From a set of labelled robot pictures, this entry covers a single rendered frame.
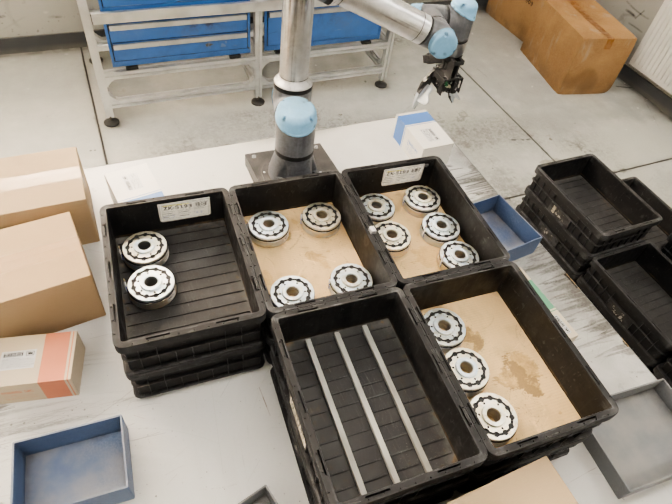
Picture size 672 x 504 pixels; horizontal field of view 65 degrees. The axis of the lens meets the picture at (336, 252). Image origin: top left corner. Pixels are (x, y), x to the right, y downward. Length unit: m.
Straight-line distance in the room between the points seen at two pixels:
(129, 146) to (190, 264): 1.78
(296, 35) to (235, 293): 0.73
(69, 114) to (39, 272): 2.07
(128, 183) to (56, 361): 0.56
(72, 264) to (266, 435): 0.58
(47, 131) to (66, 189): 1.73
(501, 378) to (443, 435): 0.20
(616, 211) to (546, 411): 1.29
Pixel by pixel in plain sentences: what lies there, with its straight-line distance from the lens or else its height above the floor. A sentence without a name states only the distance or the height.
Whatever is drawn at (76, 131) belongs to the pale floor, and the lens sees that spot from 3.21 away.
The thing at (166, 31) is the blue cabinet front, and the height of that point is 0.48.
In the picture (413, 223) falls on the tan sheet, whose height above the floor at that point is 0.83.
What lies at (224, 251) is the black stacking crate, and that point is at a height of 0.83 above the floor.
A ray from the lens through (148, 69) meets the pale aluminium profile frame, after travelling 3.06.
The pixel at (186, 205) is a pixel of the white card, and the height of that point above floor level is 0.90.
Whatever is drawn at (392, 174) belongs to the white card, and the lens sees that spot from 1.50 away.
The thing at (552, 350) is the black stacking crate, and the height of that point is 0.88.
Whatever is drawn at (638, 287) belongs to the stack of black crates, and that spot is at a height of 0.38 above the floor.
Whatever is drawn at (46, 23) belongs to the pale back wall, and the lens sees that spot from 3.89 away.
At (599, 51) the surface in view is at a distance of 4.02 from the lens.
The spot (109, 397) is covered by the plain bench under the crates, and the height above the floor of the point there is 0.70.
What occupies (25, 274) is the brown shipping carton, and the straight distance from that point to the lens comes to 1.36.
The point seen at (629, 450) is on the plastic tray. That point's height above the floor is 0.70.
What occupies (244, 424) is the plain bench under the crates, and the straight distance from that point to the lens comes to 1.24.
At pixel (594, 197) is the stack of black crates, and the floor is 0.49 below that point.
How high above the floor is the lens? 1.84
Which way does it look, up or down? 49 degrees down
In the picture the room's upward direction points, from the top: 9 degrees clockwise
